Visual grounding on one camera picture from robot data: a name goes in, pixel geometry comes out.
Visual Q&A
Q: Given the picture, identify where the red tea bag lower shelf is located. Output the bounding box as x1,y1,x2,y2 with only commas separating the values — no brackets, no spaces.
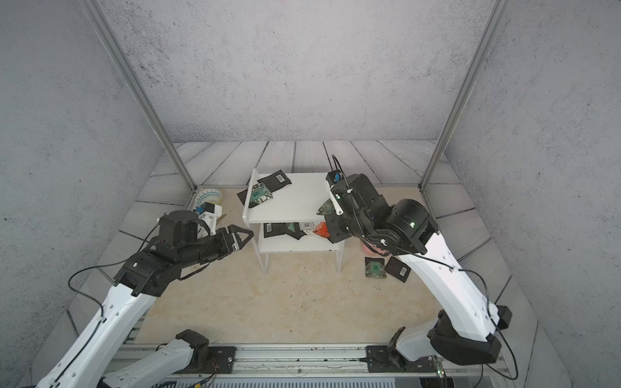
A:
313,221,331,239

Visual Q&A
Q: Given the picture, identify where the white two-tier shelf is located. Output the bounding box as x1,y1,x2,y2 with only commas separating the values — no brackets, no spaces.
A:
242,172,345,273

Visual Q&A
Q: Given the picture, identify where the small patterned bowl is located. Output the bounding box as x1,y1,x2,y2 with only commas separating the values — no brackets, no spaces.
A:
194,189,223,206

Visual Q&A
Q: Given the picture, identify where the pink tray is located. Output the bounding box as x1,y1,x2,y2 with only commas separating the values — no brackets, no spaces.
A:
361,242,390,257

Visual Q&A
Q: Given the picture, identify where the green label tea bag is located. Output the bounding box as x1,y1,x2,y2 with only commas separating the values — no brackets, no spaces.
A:
365,257,387,279
237,183,273,209

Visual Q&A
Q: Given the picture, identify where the black barcode bag lower shelf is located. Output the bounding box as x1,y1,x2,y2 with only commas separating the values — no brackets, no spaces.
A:
263,222,289,238

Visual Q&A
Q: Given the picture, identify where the black barcode tea bag top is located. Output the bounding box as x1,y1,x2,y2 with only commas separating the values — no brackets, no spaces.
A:
257,170,292,192

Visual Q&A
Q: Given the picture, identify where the right metal frame post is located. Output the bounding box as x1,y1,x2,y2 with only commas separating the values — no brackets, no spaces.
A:
419,0,510,192

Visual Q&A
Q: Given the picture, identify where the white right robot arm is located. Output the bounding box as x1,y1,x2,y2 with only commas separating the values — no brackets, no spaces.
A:
325,196,511,369

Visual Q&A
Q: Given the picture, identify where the metal base rail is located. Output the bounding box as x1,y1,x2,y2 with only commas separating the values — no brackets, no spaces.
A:
106,342,515,388

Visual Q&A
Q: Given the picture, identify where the metal frame post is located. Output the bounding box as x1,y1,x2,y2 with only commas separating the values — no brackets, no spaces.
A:
419,0,510,192
79,0,197,192

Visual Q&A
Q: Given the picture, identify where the black barcode tea bag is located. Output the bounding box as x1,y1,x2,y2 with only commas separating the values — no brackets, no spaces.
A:
385,256,412,283
257,170,292,192

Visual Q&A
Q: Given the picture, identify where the green tea bag under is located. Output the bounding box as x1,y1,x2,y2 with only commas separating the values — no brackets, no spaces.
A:
316,199,336,216

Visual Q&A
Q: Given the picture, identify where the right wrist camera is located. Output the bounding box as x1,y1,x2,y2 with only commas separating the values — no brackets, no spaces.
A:
326,170,389,217

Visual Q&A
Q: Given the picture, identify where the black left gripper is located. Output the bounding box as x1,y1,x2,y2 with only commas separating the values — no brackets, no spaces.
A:
177,224,256,271

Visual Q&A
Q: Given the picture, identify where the left metal frame post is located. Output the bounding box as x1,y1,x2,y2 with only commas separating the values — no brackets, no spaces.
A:
79,0,197,192

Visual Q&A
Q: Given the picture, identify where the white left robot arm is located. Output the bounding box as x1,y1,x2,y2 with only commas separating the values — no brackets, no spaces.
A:
37,210,254,387

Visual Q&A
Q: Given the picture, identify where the white tea bag lower shelf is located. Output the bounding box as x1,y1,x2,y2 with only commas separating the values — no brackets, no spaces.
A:
299,222,319,235

